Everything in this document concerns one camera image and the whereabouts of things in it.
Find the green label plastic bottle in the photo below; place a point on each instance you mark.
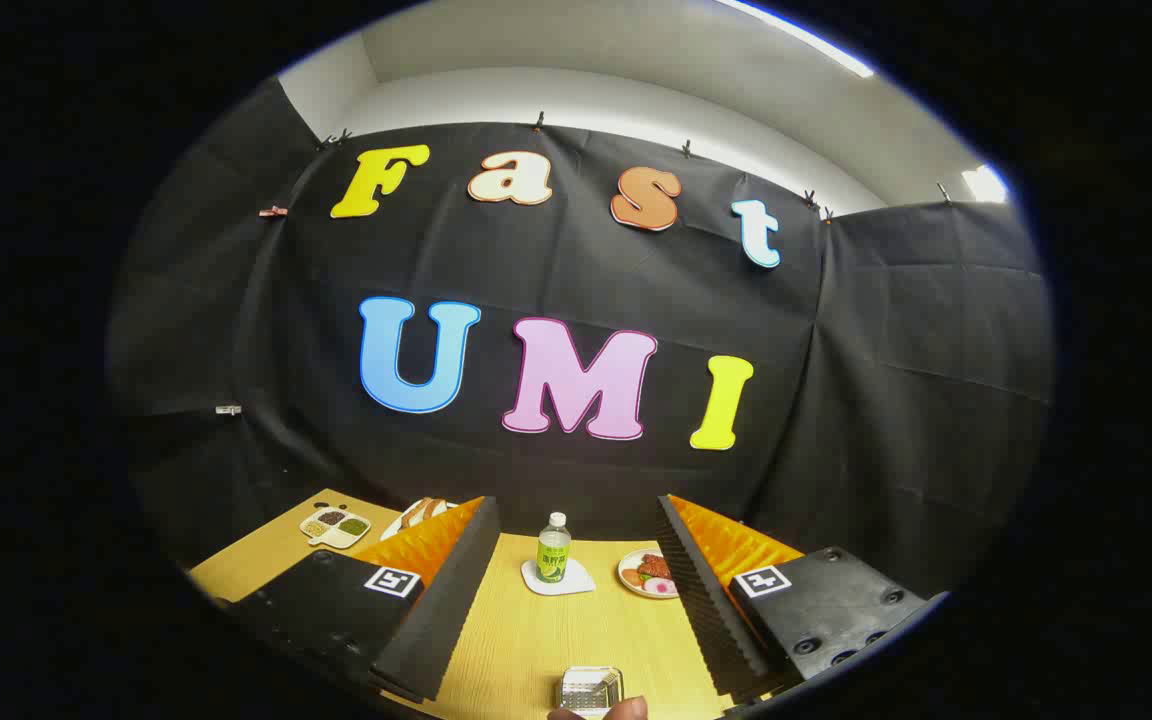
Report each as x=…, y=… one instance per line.
x=553, y=555

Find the bright light panel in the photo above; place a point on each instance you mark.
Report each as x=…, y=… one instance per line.
x=986, y=185

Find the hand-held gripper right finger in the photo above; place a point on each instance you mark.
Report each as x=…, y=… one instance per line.
x=701, y=600

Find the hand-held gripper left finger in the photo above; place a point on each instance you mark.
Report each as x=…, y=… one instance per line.
x=451, y=600

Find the white plate with bread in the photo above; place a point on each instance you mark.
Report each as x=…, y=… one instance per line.
x=416, y=512

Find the white coaster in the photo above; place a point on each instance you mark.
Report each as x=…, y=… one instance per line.
x=581, y=580

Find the white divided dish with beans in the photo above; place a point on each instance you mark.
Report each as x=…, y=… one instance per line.
x=336, y=527

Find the plate with meat dish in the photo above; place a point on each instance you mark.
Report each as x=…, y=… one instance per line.
x=648, y=573

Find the black backdrop cloth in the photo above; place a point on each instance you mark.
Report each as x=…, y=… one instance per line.
x=536, y=270

